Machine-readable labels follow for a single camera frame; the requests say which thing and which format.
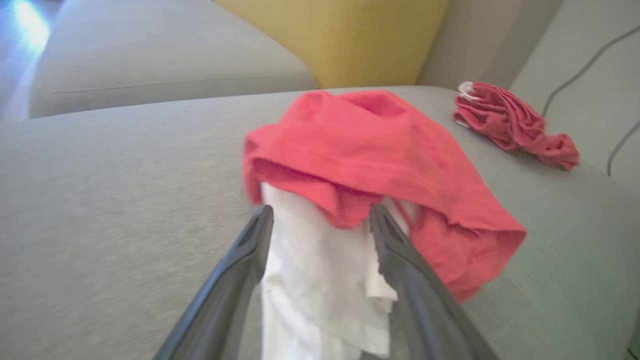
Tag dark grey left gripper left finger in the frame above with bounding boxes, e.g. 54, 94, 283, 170
152, 205, 275, 360

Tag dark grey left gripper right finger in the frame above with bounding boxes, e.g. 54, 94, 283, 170
369, 202, 501, 360

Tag red and white basketball jersey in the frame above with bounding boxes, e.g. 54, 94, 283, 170
242, 90, 528, 360

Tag red shorts with white trim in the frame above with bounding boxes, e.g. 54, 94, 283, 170
452, 81, 581, 172

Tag grey sofa seat cushion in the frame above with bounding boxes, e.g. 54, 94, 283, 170
0, 85, 640, 360

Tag grey sofa back cushion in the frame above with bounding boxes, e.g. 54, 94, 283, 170
29, 0, 321, 120

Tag yellow pillow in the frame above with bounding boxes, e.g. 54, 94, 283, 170
215, 0, 451, 90

